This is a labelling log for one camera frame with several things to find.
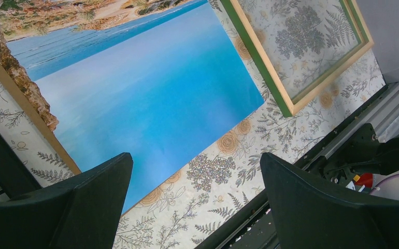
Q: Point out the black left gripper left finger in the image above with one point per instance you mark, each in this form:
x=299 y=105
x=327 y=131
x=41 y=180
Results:
x=82 y=211

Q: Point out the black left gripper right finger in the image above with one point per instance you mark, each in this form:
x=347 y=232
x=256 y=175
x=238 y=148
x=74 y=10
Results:
x=311 y=212

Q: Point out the seascape photo print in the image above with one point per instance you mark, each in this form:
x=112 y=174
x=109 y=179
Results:
x=83 y=81

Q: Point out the wooden picture frame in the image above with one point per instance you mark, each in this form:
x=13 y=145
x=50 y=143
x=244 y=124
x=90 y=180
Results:
x=300 y=47

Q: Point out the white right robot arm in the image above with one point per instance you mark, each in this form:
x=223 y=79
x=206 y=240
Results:
x=385 y=154

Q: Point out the black poker chip case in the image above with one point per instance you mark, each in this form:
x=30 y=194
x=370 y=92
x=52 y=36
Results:
x=15 y=178

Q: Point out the floral patterned tablecloth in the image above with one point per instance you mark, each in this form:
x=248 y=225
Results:
x=191 y=221

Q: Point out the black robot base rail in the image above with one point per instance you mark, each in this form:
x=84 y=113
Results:
x=253 y=225

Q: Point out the aluminium cable tray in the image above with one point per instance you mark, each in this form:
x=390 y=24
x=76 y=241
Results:
x=381 y=111

